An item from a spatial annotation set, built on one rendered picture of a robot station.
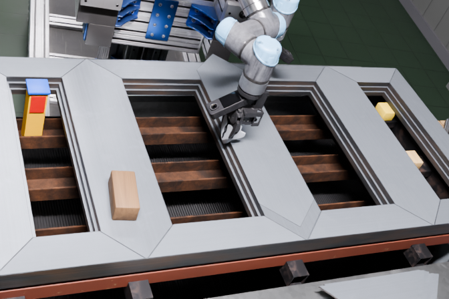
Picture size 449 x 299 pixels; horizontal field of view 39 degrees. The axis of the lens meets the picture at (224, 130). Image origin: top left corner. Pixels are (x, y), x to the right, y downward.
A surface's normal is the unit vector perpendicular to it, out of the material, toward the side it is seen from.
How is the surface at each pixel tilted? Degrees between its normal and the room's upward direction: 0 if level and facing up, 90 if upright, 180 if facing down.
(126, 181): 0
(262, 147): 0
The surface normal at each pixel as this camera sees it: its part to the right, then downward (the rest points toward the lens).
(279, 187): 0.29, -0.72
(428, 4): -0.94, -0.08
